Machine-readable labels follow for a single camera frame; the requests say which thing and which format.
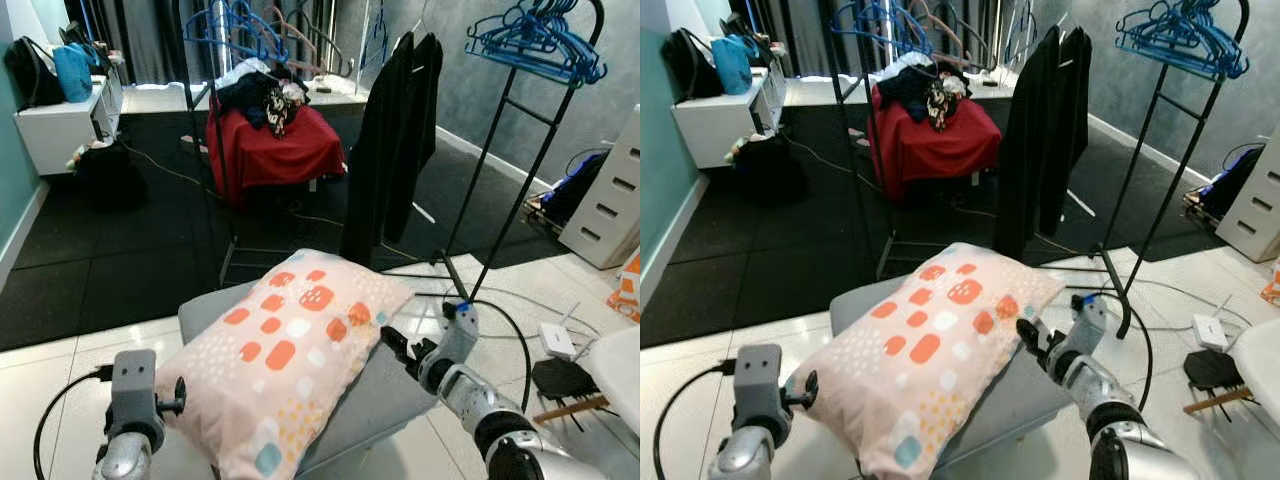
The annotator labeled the pink pillow with orange spots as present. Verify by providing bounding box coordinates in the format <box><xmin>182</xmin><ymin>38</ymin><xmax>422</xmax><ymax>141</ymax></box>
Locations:
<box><xmin>785</xmin><ymin>242</ymin><xmax>1066</xmax><ymax>480</ymax></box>
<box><xmin>155</xmin><ymin>248</ymin><xmax>416</xmax><ymax>480</ymax></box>

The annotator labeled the white plastic chair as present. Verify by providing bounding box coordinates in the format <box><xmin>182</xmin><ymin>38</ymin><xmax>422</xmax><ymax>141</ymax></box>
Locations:
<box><xmin>585</xmin><ymin>325</ymin><xmax>641</xmax><ymax>436</ymax></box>
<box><xmin>1230</xmin><ymin>318</ymin><xmax>1280</xmax><ymax>423</ymax></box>

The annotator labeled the white router box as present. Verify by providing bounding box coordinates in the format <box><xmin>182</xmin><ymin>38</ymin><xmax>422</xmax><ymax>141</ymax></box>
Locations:
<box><xmin>1192</xmin><ymin>315</ymin><xmax>1231</xmax><ymax>353</ymax></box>
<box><xmin>538</xmin><ymin>320</ymin><xmax>579</xmax><ymax>361</ymax></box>

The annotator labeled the black flat device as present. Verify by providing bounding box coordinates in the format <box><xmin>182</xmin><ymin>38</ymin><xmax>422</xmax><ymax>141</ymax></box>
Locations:
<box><xmin>530</xmin><ymin>358</ymin><xmax>599</xmax><ymax>401</ymax></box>
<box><xmin>1185</xmin><ymin>350</ymin><xmax>1246</xmax><ymax>393</ymax></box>

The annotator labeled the wooden stick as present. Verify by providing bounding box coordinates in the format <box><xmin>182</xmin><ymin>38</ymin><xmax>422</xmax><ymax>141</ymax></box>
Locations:
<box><xmin>1185</xmin><ymin>388</ymin><xmax>1256</xmax><ymax>416</ymax></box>
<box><xmin>532</xmin><ymin>395</ymin><xmax>611</xmax><ymax>426</ymax></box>

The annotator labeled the black hanging garment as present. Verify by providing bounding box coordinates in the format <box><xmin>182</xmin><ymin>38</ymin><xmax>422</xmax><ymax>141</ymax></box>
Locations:
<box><xmin>993</xmin><ymin>25</ymin><xmax>1093</xmax><ymax>261</ymax></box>
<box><xmin>340</xmin><ymin>30</ymin><xmax>446</xmax><ymax>267</ymax></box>

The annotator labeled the black metal clothes rack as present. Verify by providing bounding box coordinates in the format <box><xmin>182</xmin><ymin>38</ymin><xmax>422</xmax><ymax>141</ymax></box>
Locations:
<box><xmin>1035</xmin><ymin>0</ymin><xmax>1251</xmax><ymax>339</ymax></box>
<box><xmin>180</xmin><ymin>0</ymin><xmax>306</xmax><ymax>288</ymax></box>
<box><xmin>828</xmin><ymin>0</ymin><xmax>961</xmax><ymax>283</ymax></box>
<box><xmin>385</xmin><ymin>0</ymin><xmax>608</xmax><ymax>303</ymax></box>

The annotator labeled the red cloth covered table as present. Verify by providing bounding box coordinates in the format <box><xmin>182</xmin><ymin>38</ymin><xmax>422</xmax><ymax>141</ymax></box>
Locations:
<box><xmin>205</xmin><ymin>98</ymin><xmax>347</xmax><ymax>208</ymax></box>
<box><xmin>868</xmin><ymin>85</ymin><xmax>1003</xmax><ymax>203</ymax></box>

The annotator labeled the black duffel bag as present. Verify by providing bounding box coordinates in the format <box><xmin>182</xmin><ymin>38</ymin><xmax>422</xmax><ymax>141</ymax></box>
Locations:
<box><xmin>75</xmin><ymin>140</ymin><xmax>149</xmax><ymax>211</ymax></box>
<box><xmin>735</xmin><ymin>135</ymin><xmax>809</xmax><ymax>206</ymax></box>

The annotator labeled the dark backpack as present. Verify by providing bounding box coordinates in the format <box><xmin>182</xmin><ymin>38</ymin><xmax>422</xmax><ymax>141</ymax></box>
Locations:
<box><xmin>540</xmin><ymin>150</ymin><xmax>611</xmax><ymax>226</ymax></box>
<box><xmin>1195</xmin><ymin>145</ymin><xmax>1266</xmax><ymax>218</ymax></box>

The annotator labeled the white drawer unit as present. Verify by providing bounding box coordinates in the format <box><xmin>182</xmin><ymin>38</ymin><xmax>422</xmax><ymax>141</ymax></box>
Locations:
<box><xmin>558</xmin><ymin>105</ymin><xmax>641</xmax><ymax>269</ymax></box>
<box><xmin>1215</xmin><ymin>120</ymin><xmax>1280</xmax><ymax>263</ymax></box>

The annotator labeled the mixed clothes pile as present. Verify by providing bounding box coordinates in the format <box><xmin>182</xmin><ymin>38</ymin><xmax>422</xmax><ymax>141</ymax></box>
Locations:
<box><xmin>215</xmin><ymin>58</ymin><xmax>311</xmax><ymax>138</ymax></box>
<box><xmin>878</xmin><ymin>50</ymin><xmax>971</xmax><ymax>131</ymax></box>

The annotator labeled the white low cabinet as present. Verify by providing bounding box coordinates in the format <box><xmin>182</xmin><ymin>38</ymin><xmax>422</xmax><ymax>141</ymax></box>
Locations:
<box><xmin>13</xmin><ymin>75</ymin><xmax>126</xmax><ymax>177</ymax></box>
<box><xmin>672</xmin><ymin>65</ymin><xmax>787</xmax><ymax>169</ymax></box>

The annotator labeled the blue fabric bag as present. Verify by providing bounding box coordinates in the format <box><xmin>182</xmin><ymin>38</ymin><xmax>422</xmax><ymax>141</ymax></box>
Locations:
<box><xmin>712</xmin><ymin>35</ymin><xmax>754</xmax><ymax>96</ymax></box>
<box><xmin>52</xmin><ymin>42</ymin><xmax>96</xmax><ymax>103</ymax></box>

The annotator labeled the blue plastic hangers bunch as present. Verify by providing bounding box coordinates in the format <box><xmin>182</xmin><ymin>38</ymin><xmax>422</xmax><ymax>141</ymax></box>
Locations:
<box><xmin>832</xmin><ymin>0</ymin><xmax>936</xmax><ymax>58</ymax></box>
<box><xmin>185</xmin><ymin>0</ymin><xmax>291</xmax><ymax>63</ymax></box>
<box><xmin>465</xmin><ymin>0</ymin><xmax>608</xmax><ymax>86</ymax></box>
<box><xmin>1115</xmin><ymin>0</ymin><xmax>1251</xmax><ymax>81</ymax></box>

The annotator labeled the black handbag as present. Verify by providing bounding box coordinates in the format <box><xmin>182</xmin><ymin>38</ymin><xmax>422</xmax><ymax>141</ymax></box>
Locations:
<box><xmin>3</xmin><ymin>35</ymin><xmax>66</xmax><ymax>109</ymax></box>
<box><xmin>662</xmin><ymin>28</ymin><xmax>723</xmax><ymax>101</ymax></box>

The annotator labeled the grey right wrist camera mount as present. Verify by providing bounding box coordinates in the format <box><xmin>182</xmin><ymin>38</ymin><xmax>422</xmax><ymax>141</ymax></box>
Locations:
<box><xmin>1070</xmin><ymin>293</ymin><xmax>1109</xmax><ymax>353</ymax></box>
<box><xmin>440</xmin><ymin>300</ymin><xmax>481</xmax><ymax>366</ymax></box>

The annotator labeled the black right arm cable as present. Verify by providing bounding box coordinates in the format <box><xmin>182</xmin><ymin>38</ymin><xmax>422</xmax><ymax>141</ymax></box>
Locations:
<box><xmin>1065</xmin><ymin>285</ymin><xmax>1153</xmax><ymax>411</ymax></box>
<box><xmin>415</xmin><ymin>290</ymin><xmax>533</xmax><ymax>411</ymax></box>

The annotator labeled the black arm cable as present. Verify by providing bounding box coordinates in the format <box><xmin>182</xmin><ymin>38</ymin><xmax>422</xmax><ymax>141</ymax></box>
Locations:
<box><xmin>1065</xmin><ymin>285</ymin><xmax>1153</xmax><ymax>411</ymax></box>
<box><xmin>33</xmin><ymin>365</ymin><xmax>113</xmax><ymax>480</ymax></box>
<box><xmin>415</xmin><ymin>290</ymin><xmax>533</xmax><ymax>411</ymax></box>
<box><xmin>653</xmin><ymin>362</ymin><xmax>736</xmax><ymax>480</ymax></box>

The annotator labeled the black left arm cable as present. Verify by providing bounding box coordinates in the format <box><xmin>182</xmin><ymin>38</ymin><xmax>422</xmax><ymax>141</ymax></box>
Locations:
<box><xmin>653</xmin><ymin>362</ymin><xmax>736</xmax><ymax>480</ymax></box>
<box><xmin>33</xmin><ymin>365</ymin><xmax>113</xmax><ymax>480</ymax></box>

